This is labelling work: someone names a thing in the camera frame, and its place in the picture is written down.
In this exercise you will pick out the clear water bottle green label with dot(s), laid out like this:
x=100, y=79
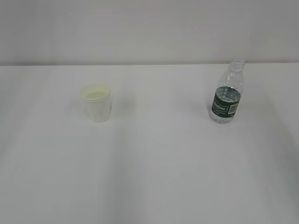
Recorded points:
x=228, y=93

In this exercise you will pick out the white paper cup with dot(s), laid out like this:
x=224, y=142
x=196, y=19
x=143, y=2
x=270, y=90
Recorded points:
x=97, y=101

